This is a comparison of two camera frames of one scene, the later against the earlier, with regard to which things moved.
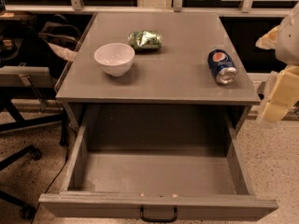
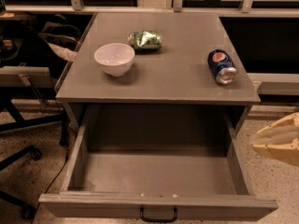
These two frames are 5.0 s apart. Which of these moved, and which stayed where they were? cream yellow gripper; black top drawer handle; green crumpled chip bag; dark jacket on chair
Moved: cream yellow gripper
Stayed: green crumpled chip bag; black top drawer handle; dark jacket on chair
